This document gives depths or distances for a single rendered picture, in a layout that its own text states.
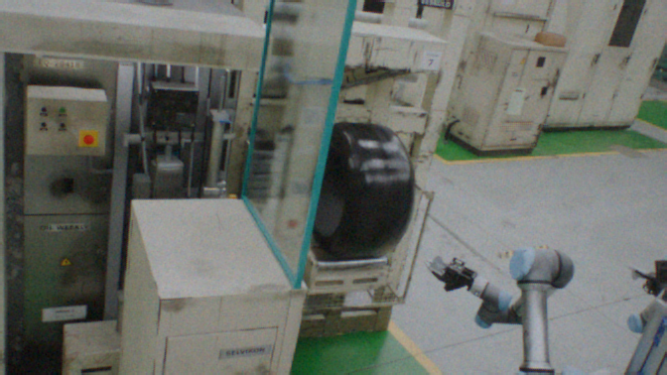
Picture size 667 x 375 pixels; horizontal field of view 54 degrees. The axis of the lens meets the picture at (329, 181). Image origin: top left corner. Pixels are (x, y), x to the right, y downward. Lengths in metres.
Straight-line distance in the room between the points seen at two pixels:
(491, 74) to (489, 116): 0.44
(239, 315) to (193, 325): 0.12
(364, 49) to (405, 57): 0.20
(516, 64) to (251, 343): 5.68
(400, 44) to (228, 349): 1.50
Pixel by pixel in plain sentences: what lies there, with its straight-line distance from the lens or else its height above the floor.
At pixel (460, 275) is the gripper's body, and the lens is 2.63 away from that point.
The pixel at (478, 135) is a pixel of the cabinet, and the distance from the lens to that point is 7.29.
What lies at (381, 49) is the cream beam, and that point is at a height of 1.73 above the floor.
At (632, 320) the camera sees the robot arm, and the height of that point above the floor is 0.96.
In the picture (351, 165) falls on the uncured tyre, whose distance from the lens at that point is 2.47.
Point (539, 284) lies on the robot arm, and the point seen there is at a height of 1.19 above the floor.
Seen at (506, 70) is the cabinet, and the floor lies 0.97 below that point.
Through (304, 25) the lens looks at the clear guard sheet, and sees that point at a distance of 1.79.
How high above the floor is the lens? 2.25
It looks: 23 degrees down
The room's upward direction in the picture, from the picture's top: 11 degrees clockwise
